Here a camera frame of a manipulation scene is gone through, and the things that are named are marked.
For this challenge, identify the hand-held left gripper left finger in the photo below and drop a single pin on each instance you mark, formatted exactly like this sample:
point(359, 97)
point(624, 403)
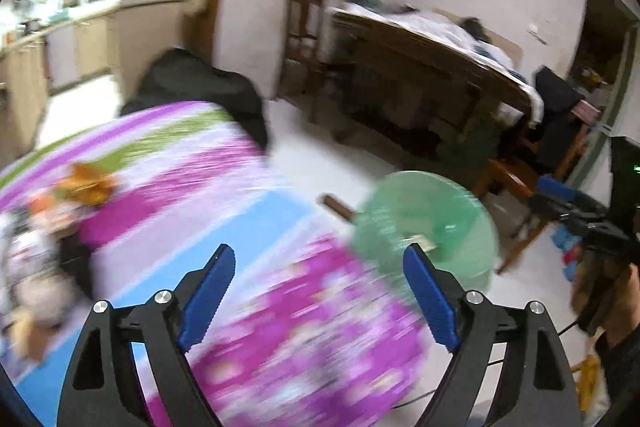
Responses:
point(210, 302)

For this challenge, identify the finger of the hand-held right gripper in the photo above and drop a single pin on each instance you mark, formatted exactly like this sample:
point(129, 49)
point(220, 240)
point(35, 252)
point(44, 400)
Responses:
point(555, 188)
point(550, 209)

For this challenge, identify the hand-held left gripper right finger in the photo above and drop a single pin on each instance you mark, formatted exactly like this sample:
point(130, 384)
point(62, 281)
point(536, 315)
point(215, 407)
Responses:
point(430, 302)

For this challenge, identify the white red packet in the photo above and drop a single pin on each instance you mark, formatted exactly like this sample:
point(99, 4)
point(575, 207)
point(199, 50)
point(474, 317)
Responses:
point(27, 267)

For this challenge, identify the person's right forearm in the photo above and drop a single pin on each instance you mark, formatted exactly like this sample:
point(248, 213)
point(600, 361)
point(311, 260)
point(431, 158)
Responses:
point(622, 372)

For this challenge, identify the person's right hand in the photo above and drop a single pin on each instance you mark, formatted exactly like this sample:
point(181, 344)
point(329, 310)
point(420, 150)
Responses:
point(627, 307)

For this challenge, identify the wooden chair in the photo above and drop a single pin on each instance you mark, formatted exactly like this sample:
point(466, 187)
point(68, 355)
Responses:
point(515, 187)
point(305, 42)

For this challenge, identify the dark jacket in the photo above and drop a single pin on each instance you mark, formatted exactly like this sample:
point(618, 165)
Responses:
point(557, 117)

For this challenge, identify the purple green leaf-print tablecloth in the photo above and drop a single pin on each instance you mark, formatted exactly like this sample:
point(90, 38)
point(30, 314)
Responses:
point(150, 217)

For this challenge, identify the brown wooden stick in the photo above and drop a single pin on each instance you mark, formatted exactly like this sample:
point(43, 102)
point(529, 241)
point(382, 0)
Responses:
point(337, 206)

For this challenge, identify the black tissue pack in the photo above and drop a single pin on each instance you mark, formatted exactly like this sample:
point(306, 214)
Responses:
point(75, 262)

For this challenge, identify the gold cardboard box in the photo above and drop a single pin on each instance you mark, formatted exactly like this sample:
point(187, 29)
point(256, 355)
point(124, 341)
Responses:
point(92, 183)

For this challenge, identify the wooden dining table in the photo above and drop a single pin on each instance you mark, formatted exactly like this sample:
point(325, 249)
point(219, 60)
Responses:
point(425, 72)

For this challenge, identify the yellow plastic bag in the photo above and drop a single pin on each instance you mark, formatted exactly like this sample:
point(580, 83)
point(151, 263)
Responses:
point(592, 382)

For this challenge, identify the orange white carton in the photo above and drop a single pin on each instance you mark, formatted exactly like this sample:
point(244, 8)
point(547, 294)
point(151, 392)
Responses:
point(47, 209)

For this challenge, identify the black bag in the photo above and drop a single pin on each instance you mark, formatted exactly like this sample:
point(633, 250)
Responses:
point(200, 87)

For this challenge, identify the beige kitchen cabinets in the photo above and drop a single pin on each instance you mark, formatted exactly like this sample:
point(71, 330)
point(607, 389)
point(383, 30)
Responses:
point(90, 42)

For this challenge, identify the green door frame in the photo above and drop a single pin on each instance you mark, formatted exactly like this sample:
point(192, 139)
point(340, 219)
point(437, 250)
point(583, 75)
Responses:
point(620, 72)

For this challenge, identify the brown wooden door frame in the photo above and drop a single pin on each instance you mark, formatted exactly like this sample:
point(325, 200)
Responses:
point(217, 32)

